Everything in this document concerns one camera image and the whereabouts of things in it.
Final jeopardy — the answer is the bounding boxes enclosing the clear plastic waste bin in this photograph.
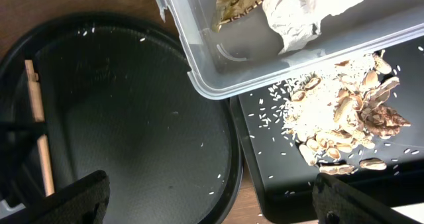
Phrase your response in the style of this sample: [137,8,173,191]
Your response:
[156,0,423,100]

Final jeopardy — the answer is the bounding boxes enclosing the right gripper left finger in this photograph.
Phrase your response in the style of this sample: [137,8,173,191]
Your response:
[1,170,110,224]

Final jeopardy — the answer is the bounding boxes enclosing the white napkin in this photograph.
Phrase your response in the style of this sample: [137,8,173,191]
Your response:
[262,0,364,54]

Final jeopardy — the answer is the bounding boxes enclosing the black rectangular waste tray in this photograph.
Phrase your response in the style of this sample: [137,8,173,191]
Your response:
[230,38,423,223]

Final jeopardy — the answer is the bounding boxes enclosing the round black serving tray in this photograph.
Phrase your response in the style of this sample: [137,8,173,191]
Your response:
[1,13,242,223]

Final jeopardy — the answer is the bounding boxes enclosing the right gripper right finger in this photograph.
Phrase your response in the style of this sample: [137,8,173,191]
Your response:
[312,173,416,224]

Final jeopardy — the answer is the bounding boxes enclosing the peanut shells and rice scraps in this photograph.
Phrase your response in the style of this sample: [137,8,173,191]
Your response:
[267,49,410,176]

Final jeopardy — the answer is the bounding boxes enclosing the wooden chopstick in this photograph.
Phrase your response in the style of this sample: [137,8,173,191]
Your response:
[24,59,56,197]

